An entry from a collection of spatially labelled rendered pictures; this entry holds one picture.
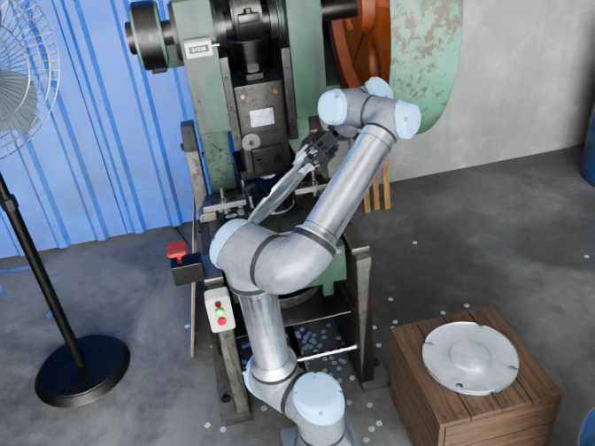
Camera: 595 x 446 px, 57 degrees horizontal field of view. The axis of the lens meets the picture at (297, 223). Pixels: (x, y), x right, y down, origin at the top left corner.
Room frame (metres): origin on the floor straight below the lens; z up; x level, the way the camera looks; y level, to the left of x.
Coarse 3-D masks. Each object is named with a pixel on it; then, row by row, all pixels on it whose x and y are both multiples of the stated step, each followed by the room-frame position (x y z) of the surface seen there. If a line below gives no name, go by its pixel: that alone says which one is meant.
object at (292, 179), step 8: (304, 160) 1.35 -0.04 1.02; (296, 168) 1.32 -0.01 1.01; (288, 176) 1.30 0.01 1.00; (296, 176) 1.39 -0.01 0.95; (304, 176) 1.50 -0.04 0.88; (280, 184) 1.28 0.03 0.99; (288, 184) 1.41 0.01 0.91; (296, 184) 1.48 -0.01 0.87; (272, 192) 1.27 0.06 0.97; (280, 192) 1.39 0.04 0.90; (288, 192) 1.46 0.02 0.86; (264, 200) 1.26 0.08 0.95; (272, 200) 1.38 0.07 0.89; (280, 200) 1.45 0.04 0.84; (256, 208) 1.27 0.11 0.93; (264, 208) 1.32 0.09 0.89; (272, 208) 1.43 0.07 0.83; (256, 216) 1.31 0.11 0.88; (264, 216) 1.41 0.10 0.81
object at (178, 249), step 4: (168, 244) 1.39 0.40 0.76; (172, 244) 1.39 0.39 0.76; (176, 244) 1.39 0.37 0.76; (180, 244) 1.39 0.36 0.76; (184, 244) 1.38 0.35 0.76; (168, 248) 1.37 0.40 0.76; (172, 248) 1.37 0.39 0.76; (176, 248) 1.37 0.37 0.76; (180, 248) 1.37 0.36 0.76; (184, 248) 1.36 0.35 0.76; (168, 252) 1.35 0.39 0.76; (172, 252) 1.35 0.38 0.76; (176, 252) 1.35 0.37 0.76; (180, 252) 1.34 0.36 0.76; (184, 252) 1.35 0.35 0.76; (168, 256) 1.34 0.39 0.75; (172, 256) 1.34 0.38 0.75; (176, 256) 1.34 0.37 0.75; (180, 256) 1.34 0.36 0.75
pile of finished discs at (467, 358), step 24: (432, 336) 1.27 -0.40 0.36; (456, 336) 1.26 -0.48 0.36; (480, 336) 1.25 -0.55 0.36; (504, 336) 1.23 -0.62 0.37; (432, 360) 1.17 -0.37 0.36; (456, 360) 1.16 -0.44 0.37; (480, 360) 1.15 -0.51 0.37; (504, 360) 1.14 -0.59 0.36; (456, 384) 1.08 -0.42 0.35; (480, 384) 1.06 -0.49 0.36; (504, 384) 1.05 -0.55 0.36
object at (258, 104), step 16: (240, 80) 1.62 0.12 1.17; (256, 80) 1.61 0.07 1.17; (272, 80) 1.59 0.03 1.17; (240, 96) 1.56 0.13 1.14; (256, 96) 1.57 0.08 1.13; (272, 96) 1.58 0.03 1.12; (240, 112) 1.56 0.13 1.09; (256, 112) 1.57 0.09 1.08; (272, 112) 1.57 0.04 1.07; (240, 128) 1.56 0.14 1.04; (256, 128) 1.57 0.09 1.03; (272, 128) 1.57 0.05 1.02; (256, 144) 1.55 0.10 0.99; (272, 144) 1.56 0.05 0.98; (288, 144) 1.58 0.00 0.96; (256, 160) 1.53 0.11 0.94; (272, 160) 1.54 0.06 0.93; (288, 160) 1.58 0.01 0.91
